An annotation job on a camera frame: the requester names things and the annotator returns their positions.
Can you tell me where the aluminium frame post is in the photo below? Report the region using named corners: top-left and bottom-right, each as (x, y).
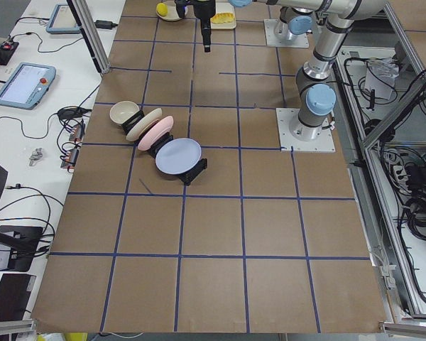
top-left (67, 0), bottom-right (110, 75)

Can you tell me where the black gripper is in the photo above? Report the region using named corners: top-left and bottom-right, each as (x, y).
top-left (174, 0), bottom-right (216, 53)

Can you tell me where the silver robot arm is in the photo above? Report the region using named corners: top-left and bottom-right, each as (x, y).
top-left (264, 0), bottom-right (386, 142)

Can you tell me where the cream small bowl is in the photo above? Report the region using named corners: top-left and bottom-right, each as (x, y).
top-left (109, 100), bottom-right (140, 125)

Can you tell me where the black dish rack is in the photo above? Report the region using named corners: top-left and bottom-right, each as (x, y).
top-left (119, 110), bottom-right (207, 186)

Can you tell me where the black power adapter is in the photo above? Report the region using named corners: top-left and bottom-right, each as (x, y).
top-left (94, 20), bottom-right (118, 30)

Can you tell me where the cream rectangular tray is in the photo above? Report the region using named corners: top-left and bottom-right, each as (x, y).
top-left (209, 3), bottom-right (236, 30)

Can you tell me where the far teach pendant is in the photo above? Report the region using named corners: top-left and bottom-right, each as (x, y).
top-left (45, 4), bottom-right (80, 34)

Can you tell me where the pink plate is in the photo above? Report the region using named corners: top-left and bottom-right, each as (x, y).
top-left (137, 116), bottom-right (174, 151)

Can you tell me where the cream shallow bowl plate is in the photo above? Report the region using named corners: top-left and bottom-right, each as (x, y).
top-left (156, 1), bottom-right (182, 22)

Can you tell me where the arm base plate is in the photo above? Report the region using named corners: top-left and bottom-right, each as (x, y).
top-left (276, 108), bottom-right (336, 153)
top-left (264, 19), bottom-right (311, 48)

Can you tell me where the blue plate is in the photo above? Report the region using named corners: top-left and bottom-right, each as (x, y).
top-left (155, 138), bottom-right (202, 175)

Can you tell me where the cream white plate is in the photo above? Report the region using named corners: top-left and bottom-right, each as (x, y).
top-left (126, 108), bottom-right (162, 142)

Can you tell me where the teach pendant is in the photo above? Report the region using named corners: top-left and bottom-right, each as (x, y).
top-left (0, 63), bottom-right (57, 110)
top-left (45, 4), bottom-right (80, 34)

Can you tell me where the yellow lemon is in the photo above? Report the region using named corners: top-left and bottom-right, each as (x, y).
top-left (156, 2), bottom-right (168, 17)

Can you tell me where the near teach pendant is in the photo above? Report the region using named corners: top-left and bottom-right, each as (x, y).
top-left (0, 63), bottom-right (57, 110)

